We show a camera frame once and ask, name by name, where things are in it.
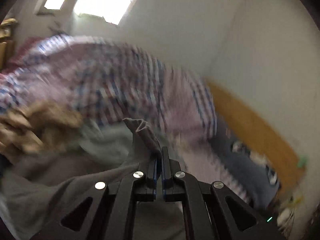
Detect beige crumpled garment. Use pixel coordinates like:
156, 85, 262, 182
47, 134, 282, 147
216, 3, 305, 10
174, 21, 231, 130
1, 101, 84, 164

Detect wooden headboard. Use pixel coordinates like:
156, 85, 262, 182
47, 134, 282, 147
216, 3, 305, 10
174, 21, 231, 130
206, 80, 305, 197

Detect dark grey garment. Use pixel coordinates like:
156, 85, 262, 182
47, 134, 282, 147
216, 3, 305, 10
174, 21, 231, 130
0, 117, 188, 240

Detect blue-grey pillow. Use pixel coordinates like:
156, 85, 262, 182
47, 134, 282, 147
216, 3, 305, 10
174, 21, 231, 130
210, 116, 280, 210

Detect white charger and cables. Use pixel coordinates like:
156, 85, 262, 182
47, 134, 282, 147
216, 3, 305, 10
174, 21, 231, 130
274, 194, 303, 238

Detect mint green clip lamp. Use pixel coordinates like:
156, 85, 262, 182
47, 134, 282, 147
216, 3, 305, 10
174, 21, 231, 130
297, 156, 308, 168

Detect light grey-green garment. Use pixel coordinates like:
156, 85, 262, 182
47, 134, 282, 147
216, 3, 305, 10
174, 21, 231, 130
0, 119, 141, 240

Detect plaid and lilac quilt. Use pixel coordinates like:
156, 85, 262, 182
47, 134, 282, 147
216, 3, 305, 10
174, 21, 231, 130
1, 35, 217, 142

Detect wooden furniture in background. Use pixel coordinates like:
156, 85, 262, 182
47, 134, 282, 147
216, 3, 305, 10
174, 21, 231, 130
0, 18, 18, 70

